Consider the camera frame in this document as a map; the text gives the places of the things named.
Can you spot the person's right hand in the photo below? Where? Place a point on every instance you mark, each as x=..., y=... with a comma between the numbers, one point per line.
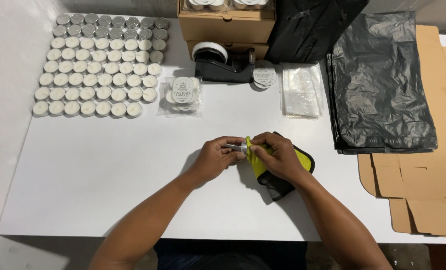
x=281, y=155

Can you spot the person's left hand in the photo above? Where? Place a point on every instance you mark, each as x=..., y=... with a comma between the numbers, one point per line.
x=211, y=159

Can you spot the yellow black-edged cleaning cloth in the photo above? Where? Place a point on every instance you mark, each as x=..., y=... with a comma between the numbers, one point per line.
x=270, y=168

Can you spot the silver tealight candle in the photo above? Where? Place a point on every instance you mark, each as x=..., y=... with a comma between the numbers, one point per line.
x=238, y=146

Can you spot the stack of clear plastic bags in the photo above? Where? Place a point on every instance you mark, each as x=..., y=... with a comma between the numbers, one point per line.
x=301, y=90

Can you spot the clear bag of labelled tealights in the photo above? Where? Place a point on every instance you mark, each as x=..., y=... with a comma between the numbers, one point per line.
x=181, y=95

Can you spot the stack of round white labels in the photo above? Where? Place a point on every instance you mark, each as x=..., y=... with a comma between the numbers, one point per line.
x=264, y=74

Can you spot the black tape dispenser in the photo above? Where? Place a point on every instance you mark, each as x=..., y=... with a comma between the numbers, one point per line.
x=223, y=63

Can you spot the person's dark trousers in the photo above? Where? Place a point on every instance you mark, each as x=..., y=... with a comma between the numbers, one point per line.
x=230, y=255

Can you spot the closed cardboard box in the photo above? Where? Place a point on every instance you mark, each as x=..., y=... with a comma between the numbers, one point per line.
x=230, y=48

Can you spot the stack of black plastic bags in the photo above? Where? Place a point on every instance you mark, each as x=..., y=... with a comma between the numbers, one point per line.
x=378, y=82

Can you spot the black bag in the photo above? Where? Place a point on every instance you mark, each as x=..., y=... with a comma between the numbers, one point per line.
x=309, y=26

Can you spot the open cardboard box with candles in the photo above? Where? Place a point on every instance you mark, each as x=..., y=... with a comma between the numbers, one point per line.
x=226, y=18

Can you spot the rows of white tealight candles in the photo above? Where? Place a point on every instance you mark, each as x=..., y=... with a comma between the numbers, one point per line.
x=99, y=63

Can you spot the stack of flat cardboard boxes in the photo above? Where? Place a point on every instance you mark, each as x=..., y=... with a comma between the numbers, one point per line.
x=429, y=157

